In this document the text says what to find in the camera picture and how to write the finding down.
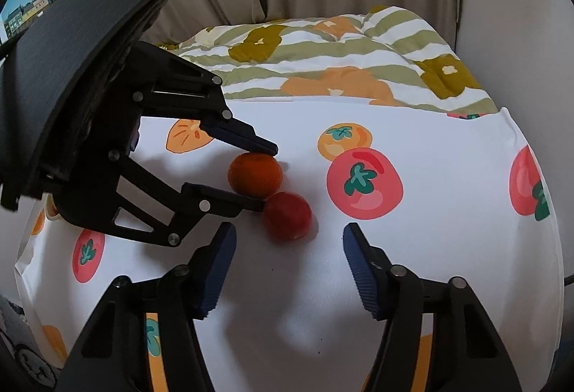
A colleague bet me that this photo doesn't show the orange mandarin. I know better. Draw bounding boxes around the orange mandarin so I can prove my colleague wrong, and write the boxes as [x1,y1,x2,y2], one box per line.
[228,152,284,199]

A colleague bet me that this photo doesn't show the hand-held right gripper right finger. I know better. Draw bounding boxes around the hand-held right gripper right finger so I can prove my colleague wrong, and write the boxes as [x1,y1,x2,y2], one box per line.
[343,222,523,392]

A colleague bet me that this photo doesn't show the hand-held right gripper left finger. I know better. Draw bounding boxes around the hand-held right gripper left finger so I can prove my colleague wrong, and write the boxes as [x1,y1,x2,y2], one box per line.
[60,222,237,392]

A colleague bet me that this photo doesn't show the red tomato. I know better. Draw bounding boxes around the red tomato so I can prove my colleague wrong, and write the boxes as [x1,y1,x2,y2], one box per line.
[262,191,313,241]

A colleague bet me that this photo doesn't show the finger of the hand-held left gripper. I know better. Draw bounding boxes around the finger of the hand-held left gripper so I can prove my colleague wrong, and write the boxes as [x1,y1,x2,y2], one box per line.
[132,41,279,157]
[58,150,266,247]

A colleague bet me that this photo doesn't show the striped flower-print quilt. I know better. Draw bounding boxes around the striped flower-print quilt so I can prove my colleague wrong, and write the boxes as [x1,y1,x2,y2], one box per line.
[157,5,498,117]

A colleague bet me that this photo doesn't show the grey patterned cloth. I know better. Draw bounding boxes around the grey patterned cloth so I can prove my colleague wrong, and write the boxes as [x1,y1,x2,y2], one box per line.
[0,298,59,392]

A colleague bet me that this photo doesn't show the white persimmon-print cloth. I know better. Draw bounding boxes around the white persimmon-print cloth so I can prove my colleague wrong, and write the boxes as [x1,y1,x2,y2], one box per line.
[13,98,566,392]

